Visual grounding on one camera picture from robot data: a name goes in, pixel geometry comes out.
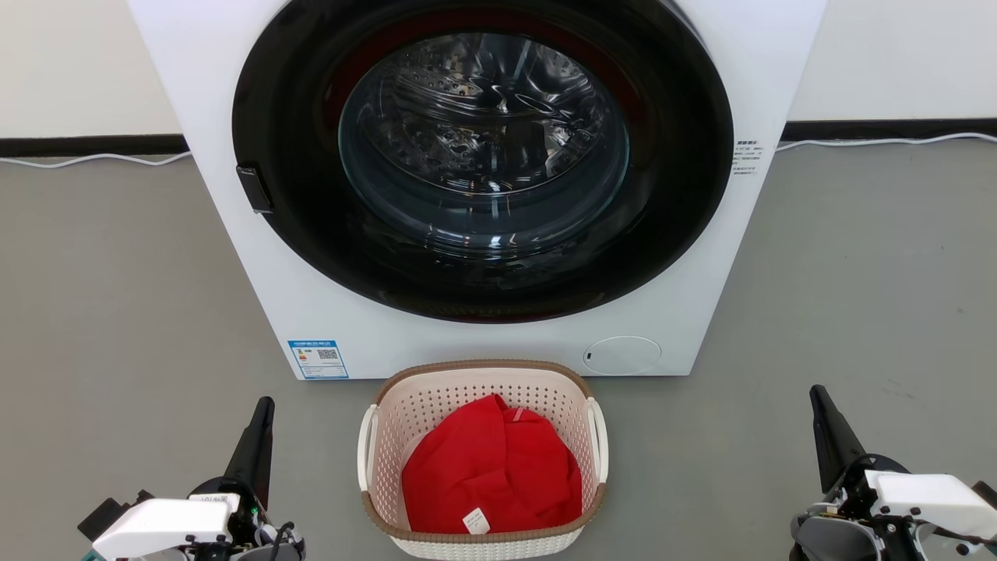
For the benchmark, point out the small printed text sticker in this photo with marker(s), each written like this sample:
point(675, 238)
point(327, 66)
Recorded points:
point(748, 157)

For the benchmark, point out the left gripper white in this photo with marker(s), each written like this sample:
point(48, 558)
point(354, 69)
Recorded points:
point(163, 523)

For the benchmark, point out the cream perforated laundry basket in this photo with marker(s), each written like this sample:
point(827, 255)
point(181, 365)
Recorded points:
point(436, 393)

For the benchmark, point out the blue energy label sticker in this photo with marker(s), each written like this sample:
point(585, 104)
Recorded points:
point(318, 360)

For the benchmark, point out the round white filter cover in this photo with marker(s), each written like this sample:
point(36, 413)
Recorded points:
point(621, 355)

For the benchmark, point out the red garment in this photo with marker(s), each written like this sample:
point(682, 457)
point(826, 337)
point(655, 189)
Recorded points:
point(483, 467)

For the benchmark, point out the round black washer door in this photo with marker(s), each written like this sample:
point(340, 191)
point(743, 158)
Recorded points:
point(288, 156)

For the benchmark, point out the steel washing drum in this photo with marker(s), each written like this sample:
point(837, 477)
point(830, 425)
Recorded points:
point(483, 117)

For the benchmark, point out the white front-load washing machine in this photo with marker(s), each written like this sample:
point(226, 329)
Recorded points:
point(467, 343)

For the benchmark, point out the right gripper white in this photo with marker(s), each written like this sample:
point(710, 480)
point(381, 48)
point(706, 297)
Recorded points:
point(927, 499)

